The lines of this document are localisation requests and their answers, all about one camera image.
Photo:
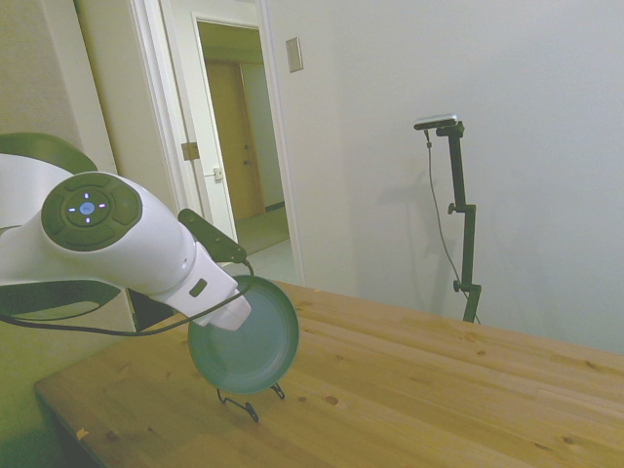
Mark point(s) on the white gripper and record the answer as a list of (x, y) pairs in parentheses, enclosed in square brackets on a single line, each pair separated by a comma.
[(214, 297)]

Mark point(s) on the blue round plate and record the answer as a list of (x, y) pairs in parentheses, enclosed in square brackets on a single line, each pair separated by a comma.
[(263, 341)]

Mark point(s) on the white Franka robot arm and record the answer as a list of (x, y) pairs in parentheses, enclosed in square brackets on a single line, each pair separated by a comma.
[(97, 253)]

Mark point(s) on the white door latch plate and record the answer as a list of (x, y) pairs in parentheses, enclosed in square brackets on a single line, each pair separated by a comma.
[(218, 173)]

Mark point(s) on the black tower box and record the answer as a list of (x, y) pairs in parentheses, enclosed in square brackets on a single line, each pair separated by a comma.
[(151, 312)]

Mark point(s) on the brass door hinge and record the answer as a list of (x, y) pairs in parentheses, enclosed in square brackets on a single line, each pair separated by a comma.
[(190, 151)]

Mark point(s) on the brown wooden hallway door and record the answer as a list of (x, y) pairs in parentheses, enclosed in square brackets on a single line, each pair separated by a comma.
[(229, 122)]

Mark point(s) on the small orange scrap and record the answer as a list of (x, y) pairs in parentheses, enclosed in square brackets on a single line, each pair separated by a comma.
[(81, 433)]

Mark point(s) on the white closet door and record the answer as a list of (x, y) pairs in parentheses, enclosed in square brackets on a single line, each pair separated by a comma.
[(112, 88)]

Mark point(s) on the white open door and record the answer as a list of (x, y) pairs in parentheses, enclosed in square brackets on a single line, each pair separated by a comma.
[(187, 58)]

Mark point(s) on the beige wall switch plate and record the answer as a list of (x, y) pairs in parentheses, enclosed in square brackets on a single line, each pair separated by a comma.
[(294, 55)]

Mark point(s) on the white door frame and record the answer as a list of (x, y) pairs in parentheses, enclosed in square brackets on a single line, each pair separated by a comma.
[(146, 49)]

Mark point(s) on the black camera stand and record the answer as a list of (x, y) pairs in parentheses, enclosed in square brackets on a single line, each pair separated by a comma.
[(468, 244)]

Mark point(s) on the silver exterior camera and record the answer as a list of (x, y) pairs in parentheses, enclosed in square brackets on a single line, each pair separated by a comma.
[(436, 120)]

